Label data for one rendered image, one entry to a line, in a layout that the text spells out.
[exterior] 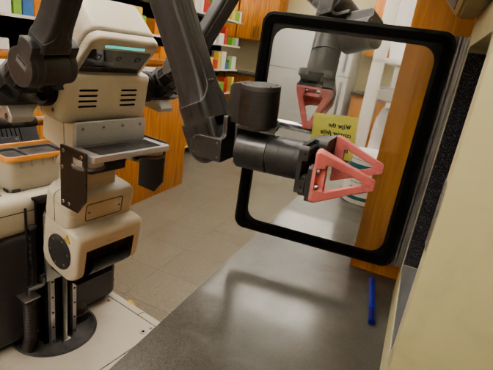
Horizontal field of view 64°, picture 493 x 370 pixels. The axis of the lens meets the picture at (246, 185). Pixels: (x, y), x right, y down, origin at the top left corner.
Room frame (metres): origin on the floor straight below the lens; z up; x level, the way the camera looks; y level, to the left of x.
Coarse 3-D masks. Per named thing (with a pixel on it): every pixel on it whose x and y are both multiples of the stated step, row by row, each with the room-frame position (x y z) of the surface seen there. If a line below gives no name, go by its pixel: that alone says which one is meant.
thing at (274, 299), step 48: (288, 240) 0.80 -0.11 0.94; (240, 288) 0.59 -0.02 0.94; (288, 288) 0.61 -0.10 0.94; (336, 288) 0.63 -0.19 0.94; (384, 288) 0.66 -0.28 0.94; (192, 336) 0.45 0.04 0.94; (240, 336) 0.47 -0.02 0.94; (288, 336) 0.48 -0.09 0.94; (336, 336) 0.50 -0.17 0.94; (384, 336) 0.51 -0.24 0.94
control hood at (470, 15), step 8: (464, 0) 0.52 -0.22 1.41; (472, 0) 0.50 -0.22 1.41; (480, 0) 0.49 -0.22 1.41; (488, 0) 0.48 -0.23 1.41; (456, 8) 0.60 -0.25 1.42; (464, 8) 0.56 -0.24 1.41; (472, 8) 0.55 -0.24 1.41; (480, 8) 0.54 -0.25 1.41; (456, 16) 0.65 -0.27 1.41; (464, 16) 0.62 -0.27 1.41; (472, 16) 0.61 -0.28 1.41
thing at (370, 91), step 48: (288, 48) 0.71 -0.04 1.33; (336, 48) 0.69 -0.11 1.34; (384, 48) 0.67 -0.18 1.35; (288, 96) 0.71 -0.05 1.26; (336, 96) 0.69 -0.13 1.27; (384, 96) 0.66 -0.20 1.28; (384, 144) 0.66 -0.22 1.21; (288, 192) 0.70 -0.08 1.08; (384, 192) 0.65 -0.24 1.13; (336, 240) 0.67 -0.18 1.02
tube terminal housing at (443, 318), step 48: (480, 48) 0.60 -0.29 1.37; (480, 96) 0.35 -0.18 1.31; (480, 144) 0.34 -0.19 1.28; (480, 192) 0.34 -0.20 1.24; (432, 240) 0.35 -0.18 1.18; (480, 240) 0.33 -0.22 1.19; (432, 288) 0.34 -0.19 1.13; (480, 288) 0.33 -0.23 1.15; (432, 336) 0.34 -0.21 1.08; (480, 336) 0.32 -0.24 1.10
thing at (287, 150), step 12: (276, 144) 0.55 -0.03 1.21; (288, 144) 0.54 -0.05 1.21; (300, 144) 0.54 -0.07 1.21; (312, 144) 0.54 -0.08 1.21; (264, 156) 0.54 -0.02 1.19; (276, 156) 0.54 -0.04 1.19; (288, 156) 0.53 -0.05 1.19; (300, 156) 0.50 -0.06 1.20; (312, 156) 0.54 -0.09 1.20; (276, 168) 0.54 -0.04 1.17; (288, 168) 0.53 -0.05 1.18; (300, 168) 0.50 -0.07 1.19; (300, 180) 0.50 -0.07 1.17; (300, 192) 0.50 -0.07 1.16
